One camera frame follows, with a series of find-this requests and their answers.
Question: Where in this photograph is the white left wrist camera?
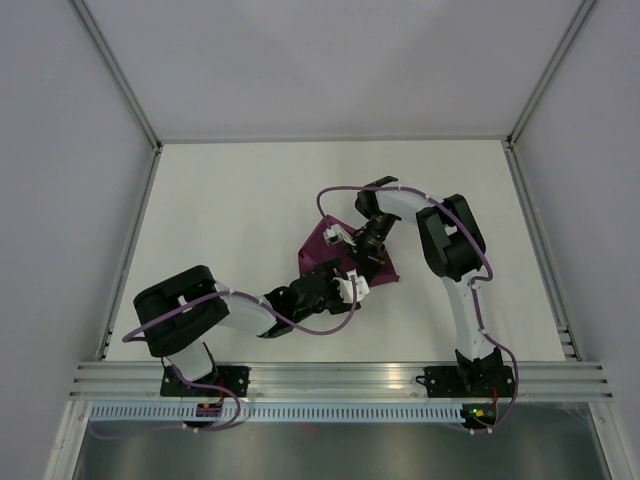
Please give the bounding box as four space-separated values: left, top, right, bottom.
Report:
334 270 370 303

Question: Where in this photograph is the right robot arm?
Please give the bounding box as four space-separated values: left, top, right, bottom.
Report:
354 176 519 398

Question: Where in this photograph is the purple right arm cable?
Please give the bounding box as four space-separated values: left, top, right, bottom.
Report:
317 184 519 436

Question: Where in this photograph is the purple cloth napkin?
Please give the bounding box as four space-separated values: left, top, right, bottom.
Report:
298 215 400 287

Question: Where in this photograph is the white slotted cable duct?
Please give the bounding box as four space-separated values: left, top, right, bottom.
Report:
90 402 464 423

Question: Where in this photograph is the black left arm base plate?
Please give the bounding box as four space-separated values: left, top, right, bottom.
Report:
160 365 250 398

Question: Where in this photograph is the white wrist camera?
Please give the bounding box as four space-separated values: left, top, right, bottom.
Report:
334 270 370 303
323 224 356 247

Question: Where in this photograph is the left aluminium frame post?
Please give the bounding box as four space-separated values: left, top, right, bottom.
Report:
67 0 162 152

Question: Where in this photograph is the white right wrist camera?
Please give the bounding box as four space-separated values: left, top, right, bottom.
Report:
323 224 356 247

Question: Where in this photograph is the aluminium frame rail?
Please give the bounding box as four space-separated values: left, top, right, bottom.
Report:
68 361 613 402

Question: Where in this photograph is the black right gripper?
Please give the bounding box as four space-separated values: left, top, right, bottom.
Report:
343 211 397 284

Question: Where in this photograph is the right aluminium frame post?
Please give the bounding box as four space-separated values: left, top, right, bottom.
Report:
504 0 599 149

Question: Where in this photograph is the aluminium frame post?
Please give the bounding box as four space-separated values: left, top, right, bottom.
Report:
504 0 599 149
67 0 162 152

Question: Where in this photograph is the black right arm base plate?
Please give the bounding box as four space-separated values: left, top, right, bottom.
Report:
414 366 516 399

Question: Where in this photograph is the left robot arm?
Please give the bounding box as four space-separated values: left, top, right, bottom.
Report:
122 262 359 396

